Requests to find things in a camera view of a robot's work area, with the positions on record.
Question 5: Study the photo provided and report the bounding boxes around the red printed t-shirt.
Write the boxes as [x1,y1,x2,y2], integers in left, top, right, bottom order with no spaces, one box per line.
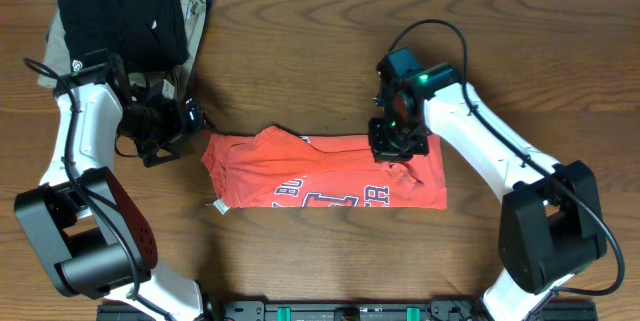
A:
[201,126,448,211]

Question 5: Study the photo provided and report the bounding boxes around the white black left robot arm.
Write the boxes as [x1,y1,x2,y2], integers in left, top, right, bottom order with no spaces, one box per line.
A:
[14,59,219,320]

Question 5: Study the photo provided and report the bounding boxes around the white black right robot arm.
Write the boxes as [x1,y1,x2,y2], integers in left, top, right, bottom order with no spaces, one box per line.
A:
[369,61,607,320]

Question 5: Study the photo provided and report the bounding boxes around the black folded garment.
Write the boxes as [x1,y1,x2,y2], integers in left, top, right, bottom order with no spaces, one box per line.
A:
[58,0,188,72]

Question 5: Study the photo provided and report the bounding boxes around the khaki folded trousers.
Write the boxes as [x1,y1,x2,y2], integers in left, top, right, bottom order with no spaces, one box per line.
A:
[37,0,208,100]

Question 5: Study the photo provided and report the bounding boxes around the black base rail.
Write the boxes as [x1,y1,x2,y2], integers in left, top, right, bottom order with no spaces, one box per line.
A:
[96,299,599,321]

